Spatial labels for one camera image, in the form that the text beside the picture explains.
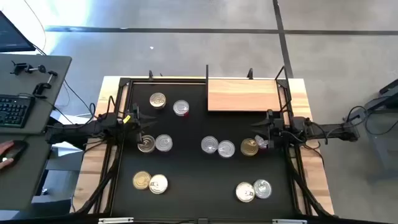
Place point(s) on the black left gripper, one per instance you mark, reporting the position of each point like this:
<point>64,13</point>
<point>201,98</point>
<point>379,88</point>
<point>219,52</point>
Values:
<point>132,123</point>

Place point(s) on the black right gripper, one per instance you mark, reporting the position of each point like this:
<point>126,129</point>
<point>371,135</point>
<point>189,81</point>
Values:
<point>276,129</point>

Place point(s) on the Wild Planet salmon can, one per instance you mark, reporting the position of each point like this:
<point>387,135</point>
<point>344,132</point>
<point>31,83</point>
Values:
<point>142,180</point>
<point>249,147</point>
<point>147,144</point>
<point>157,100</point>

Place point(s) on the red label seafood can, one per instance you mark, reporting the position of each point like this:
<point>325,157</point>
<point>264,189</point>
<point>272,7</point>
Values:
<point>181,107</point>
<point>163,142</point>
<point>209,144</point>
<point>158,183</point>

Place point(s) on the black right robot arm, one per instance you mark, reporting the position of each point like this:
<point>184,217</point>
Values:
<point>329,130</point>

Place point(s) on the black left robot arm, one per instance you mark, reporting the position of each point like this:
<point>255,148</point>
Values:
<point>77,130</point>

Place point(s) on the wooden shelf board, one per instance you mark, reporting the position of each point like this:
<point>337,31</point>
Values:
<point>242,95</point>

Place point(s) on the yellow tag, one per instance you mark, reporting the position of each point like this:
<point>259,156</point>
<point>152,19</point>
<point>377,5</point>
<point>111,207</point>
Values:
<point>126,119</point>

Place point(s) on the black table mat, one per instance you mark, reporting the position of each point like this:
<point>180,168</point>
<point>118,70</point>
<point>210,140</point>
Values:
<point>192,174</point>

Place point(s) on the white paper sheet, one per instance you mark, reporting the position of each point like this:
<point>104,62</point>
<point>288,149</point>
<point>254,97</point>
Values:
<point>66,119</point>

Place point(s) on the grey desk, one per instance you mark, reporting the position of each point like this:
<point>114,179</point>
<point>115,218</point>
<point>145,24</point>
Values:
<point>56,102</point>

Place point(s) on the black desk clamp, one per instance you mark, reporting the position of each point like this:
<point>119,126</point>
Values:
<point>45,84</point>
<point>19,67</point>

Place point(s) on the grey metal stand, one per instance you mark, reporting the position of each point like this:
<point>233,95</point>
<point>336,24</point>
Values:
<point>385,146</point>

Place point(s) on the black computer mouse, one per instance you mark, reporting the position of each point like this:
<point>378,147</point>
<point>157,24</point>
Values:
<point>19,149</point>

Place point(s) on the black keyboard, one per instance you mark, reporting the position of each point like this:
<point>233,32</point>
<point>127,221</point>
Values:
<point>15,110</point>

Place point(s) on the black desk monitor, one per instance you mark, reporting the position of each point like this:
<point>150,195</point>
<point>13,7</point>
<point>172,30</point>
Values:
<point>12,37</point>

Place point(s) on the black metal table frame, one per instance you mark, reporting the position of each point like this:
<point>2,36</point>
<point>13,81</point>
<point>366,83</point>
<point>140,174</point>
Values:
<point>168,80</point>

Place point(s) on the silver metal bracket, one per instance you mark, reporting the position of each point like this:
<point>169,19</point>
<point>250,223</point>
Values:
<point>115,220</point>
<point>289,221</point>

